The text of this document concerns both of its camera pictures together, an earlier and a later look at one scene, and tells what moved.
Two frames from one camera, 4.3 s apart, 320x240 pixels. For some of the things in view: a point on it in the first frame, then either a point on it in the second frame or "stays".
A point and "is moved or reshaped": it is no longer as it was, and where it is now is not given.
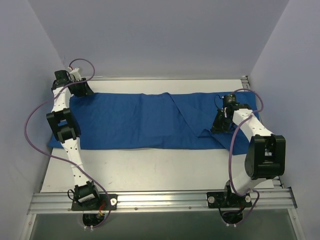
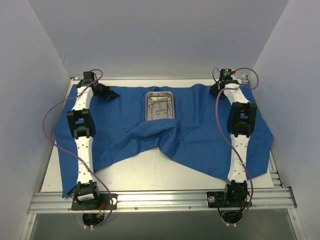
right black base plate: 228,199 stays
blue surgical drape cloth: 155,120 is moved or reshaped
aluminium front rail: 158,201 stays
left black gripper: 80,88 → 107,91
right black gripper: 220,121 → 214,89
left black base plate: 102,203 stays
